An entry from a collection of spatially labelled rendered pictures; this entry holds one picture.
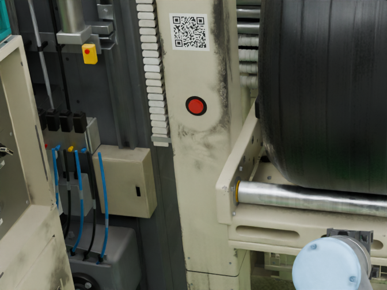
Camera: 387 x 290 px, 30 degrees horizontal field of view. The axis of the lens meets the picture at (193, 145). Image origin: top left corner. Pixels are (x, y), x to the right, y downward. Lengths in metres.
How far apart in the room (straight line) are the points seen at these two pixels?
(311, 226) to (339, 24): 0.46
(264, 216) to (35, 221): 0.46
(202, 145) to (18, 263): 0.44
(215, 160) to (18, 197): 0.41
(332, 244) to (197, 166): 0.61
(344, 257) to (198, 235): 0.71
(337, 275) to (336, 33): 0.38
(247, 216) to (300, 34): 0.46
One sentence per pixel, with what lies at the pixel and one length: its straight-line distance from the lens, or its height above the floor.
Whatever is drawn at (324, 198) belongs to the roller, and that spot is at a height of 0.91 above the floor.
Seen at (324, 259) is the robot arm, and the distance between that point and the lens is 0.99.
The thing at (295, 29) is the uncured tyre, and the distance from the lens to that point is 1.15.
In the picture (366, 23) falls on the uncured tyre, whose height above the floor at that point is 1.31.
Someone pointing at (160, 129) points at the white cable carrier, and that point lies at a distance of 1.53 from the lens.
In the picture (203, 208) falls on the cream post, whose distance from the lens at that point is 1.60.
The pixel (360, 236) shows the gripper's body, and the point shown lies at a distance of 1.21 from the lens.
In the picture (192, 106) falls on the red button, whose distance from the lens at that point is 1.46.
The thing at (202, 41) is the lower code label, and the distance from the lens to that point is 1.40.
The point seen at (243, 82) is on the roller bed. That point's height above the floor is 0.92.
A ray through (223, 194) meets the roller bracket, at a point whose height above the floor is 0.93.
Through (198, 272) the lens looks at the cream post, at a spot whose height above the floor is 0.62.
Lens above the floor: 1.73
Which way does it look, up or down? 30 degrees down
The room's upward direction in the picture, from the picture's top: 5 degrees counter-clockwise
